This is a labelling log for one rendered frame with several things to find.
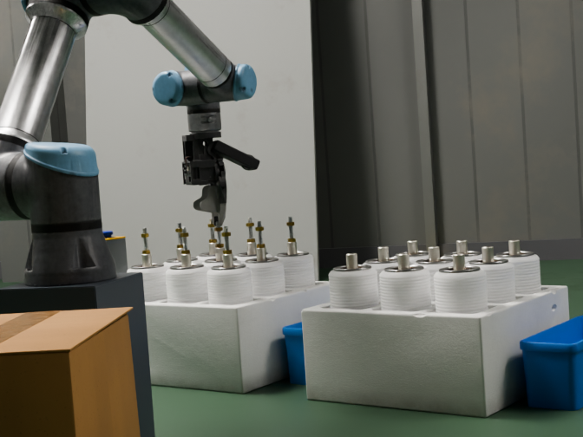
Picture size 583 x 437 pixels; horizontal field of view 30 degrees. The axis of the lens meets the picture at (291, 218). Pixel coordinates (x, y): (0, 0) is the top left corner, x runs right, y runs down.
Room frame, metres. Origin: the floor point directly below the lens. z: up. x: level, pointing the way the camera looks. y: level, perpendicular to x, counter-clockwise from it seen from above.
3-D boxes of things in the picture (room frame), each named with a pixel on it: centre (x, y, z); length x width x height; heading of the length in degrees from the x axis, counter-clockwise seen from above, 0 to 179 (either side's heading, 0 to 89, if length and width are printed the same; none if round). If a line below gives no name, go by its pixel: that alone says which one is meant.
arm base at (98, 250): (1.79, 0.37, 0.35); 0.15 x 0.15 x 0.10
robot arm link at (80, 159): (1.80, 0.38, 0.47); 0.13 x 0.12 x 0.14; 62
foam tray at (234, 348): (2.46, 0.17, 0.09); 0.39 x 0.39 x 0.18; 54
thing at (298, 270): (2.48, 0.00, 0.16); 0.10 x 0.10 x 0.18
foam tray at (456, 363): (2.14, -0.28, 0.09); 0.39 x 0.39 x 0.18; 53
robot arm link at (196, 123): (2.45, 0.18, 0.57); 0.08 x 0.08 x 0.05
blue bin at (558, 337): (2.01, -0.52, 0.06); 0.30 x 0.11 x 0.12; 143
